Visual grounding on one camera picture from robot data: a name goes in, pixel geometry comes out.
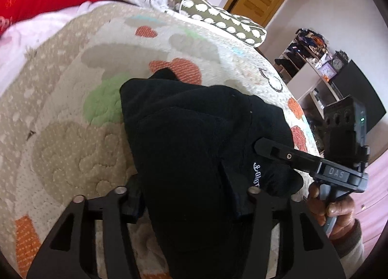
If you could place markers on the right forearm beige sleeve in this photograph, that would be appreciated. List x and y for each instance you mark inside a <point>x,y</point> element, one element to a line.
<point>350,250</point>

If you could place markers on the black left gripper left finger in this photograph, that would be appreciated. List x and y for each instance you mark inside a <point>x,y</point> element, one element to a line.
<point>92,234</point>

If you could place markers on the small desk clock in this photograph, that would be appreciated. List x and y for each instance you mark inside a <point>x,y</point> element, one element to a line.
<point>337,63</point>

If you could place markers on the black pants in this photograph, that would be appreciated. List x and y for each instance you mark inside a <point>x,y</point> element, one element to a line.
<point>194,147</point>

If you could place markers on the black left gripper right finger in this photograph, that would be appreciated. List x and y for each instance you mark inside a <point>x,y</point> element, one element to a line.
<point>304,249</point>

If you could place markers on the olive green patterned bolster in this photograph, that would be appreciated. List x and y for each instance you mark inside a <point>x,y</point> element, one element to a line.
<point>240,27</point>

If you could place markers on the right hand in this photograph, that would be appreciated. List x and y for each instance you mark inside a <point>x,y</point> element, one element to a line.
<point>343,210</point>

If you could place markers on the white cluttered shelf unit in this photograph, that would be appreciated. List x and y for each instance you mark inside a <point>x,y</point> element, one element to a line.
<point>305,67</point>

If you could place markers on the heart patterned quilt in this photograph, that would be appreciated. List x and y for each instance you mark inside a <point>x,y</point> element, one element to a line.
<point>61,121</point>

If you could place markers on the white pink bed sheet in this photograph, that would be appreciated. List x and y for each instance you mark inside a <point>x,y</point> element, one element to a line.
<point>28,35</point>

